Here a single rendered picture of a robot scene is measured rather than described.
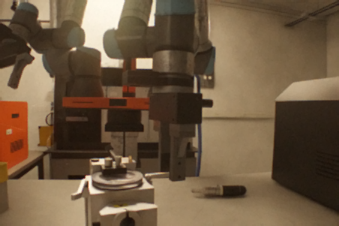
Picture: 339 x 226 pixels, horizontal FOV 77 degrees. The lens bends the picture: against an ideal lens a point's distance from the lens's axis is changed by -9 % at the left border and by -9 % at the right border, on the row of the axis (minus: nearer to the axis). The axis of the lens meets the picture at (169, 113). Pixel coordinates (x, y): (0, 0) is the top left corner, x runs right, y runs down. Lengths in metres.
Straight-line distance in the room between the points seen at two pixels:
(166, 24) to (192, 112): 0.16
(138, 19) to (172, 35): 0.19
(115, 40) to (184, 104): 0.26
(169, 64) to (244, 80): 3.25
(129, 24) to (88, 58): 0.54
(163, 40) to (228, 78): 3.11
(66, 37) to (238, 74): 2.96
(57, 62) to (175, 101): 0.83
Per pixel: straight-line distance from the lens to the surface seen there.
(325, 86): 0.64
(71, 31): 0.91
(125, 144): 1.00
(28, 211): 0.56
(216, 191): 0.61
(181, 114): 0.36
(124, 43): 0.54
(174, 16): 0.42
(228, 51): 3.57
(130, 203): 0.37
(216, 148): 3.46
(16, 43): 0.82
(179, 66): 0.40
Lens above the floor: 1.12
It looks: 2 degrees down
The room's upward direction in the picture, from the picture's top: 1 degrees clockwise
